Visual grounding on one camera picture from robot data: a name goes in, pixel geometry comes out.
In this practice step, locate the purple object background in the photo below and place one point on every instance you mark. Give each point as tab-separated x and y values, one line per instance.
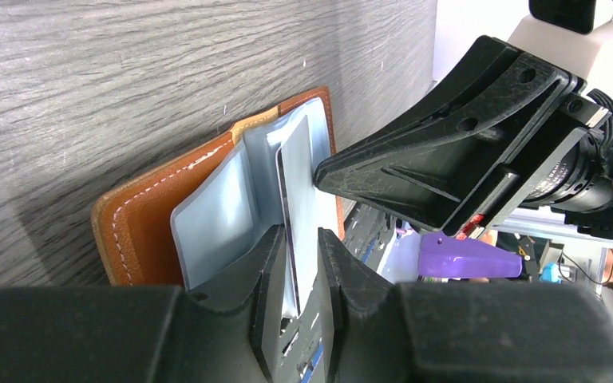
441	256

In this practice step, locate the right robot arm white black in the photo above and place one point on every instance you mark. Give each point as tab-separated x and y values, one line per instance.
564	34

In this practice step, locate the brown card holder wallet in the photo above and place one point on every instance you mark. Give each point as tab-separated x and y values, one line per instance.
131	223

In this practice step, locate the light blue credit card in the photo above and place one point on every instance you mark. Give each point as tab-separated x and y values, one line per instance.
225	217

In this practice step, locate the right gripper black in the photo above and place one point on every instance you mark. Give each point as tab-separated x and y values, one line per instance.
492	136

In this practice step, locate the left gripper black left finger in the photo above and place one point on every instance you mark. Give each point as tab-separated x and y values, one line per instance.
225	330

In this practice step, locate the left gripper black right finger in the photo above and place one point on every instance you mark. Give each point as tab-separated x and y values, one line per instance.
376	331

